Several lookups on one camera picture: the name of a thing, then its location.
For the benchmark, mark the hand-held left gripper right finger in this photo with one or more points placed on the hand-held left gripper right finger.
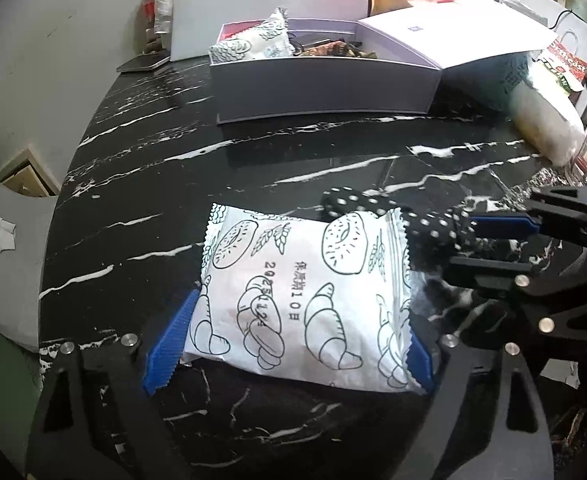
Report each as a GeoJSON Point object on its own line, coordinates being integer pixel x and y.
{"type": "Point", "coordinates": [420, 365]}

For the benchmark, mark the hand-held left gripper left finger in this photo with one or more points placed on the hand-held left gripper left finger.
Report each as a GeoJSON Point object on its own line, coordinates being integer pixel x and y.
{"type": "Point", "coordinates": [171, 342]}

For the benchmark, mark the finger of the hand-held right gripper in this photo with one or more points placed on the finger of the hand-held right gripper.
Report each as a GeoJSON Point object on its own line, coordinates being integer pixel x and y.
{"type": "Point", "coordinates": [488, 272]}
{"type": "Point", "coordinates": [498, 225]}

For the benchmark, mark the black polka dot headband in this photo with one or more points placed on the black polka dot headband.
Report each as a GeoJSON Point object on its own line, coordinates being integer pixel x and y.
{"type": "Point", "coordinates": [428, 232]}

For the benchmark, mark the white bread packet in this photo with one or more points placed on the white bread packet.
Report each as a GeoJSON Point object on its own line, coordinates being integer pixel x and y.
{"type": "Point", "coordinates": [298, 300]}
{"type": "Point", "coordinates": [258, 42]}

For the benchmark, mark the white gift box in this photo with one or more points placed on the white gift box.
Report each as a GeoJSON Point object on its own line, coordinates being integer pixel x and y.
{"type": "Point", "coordinates": [323, 87]}

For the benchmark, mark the green gold snack wrapper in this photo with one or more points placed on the green gold snack wrapper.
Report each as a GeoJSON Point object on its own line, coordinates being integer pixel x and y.
{"type": "Point", "coordinates": [343, 49]}

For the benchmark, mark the clear bag with white contents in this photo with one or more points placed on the clear bag with white contents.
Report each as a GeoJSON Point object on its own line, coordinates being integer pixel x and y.
{"type": "Point", "coordinates": [548, 120]}

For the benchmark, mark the teal bag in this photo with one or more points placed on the teal bag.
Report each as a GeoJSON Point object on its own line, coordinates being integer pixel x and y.
{"type": "Point", "coordinates": [493, 80]}

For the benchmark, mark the grey chair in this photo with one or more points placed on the grey chair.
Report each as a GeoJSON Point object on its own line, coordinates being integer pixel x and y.
{"type": "Point", "coordinates": [18, 270]}

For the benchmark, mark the red gift bag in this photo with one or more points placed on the red gift bag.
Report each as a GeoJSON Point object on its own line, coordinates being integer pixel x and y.
{"type": "Point", "coordinates": [566, 67]}

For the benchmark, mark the white paper bag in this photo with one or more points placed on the white paper bag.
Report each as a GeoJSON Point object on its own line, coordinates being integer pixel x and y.
{"type": "Point", "coordinates": [578, 25]}

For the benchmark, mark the smartphone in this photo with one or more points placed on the smartphone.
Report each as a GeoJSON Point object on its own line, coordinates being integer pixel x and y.
{"type": "Point", "coordinates": [141, 63]}

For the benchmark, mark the dark lidded jar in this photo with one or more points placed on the dark lidded jar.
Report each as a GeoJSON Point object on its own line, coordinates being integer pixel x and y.
{"type": "Point", "coordinates": [149, 20]}

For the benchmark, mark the crumpled clear plastic bag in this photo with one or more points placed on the crumpled clear plastic bag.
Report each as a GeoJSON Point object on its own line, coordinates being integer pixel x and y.
{"type": "Point", "coordinates": [164, 10]}

